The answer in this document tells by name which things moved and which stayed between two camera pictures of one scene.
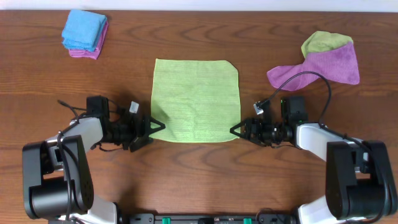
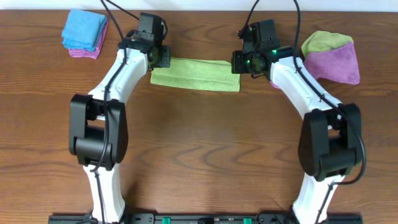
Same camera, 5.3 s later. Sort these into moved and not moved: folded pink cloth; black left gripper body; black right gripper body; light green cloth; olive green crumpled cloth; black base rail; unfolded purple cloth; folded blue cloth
Moved: black left gripper body; light green cloth; black right gripper body
Not moved: black base rail; folded pink cloth; unfolded purple cloth; folded blue cloth; olive green crumpled cloth
